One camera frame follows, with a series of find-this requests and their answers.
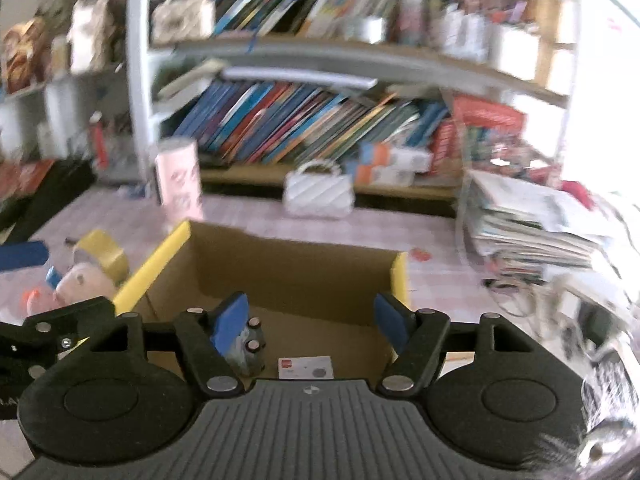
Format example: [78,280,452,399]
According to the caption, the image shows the orange and white box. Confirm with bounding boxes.
[356,162,418,186]
[359,142,433,170]

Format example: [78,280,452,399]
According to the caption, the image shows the white side shelf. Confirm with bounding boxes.
[0,65,126,161]

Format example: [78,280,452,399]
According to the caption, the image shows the red book box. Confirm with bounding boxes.
[452,96,527,133]

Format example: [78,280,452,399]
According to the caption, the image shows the white quilted handbag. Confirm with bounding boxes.
[282,159,357,219]

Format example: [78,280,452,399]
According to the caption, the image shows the stack of papers and magazines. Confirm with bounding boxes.
[462,170,608,281]

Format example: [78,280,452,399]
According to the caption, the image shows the red packet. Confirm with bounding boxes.
[0,160,53,198]

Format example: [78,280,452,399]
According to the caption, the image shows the beige handbag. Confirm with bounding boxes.
[151,0,217,43]

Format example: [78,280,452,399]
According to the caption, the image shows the pink plush toy orange tuft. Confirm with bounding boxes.
[22,285,51,317]

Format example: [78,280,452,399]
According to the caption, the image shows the white bookshelf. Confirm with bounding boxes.
[125,0,576,201]

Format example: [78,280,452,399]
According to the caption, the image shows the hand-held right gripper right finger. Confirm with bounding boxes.
[374,292,538,397]

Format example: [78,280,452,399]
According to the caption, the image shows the yellow-edged cardboard box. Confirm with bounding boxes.
[112,220,413,386]

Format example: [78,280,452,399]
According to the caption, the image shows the small dark bottles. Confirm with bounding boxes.
[225,316,267,377]

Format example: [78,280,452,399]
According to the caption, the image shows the row of colourful leaning books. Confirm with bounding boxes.
[172,81,451,165]

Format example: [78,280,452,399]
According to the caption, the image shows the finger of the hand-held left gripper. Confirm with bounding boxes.
[0,297,117,357]
[0,241,48,273]

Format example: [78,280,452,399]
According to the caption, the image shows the white card with red mark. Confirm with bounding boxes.
[277,356,334,381]

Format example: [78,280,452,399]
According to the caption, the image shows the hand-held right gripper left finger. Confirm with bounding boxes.
[90,292,249,397]

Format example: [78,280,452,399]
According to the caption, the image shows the red and white tube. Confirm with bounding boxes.
[89,112,110,170]

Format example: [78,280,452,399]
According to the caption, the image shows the brown figure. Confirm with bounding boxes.
[1,16,50,92]

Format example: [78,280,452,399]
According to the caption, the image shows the black fabric item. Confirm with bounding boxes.
[0,159,97,246]

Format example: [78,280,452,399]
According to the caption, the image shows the pink cylindrical canister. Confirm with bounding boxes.
[154,136,204,222]

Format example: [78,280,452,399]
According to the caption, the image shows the white house-shaped box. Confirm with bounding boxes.
[69,0,115,73]

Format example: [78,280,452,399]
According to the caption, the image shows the white and pink plush toy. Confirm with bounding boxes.
[50,260,103,308]

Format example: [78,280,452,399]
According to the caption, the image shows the white storage box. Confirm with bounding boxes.
[492,25,543,81]

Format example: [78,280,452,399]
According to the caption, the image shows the long flat white book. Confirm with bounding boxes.
[222,66,379,90]

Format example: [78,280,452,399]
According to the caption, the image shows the yellow tape roll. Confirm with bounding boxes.
[74,229,132,288]

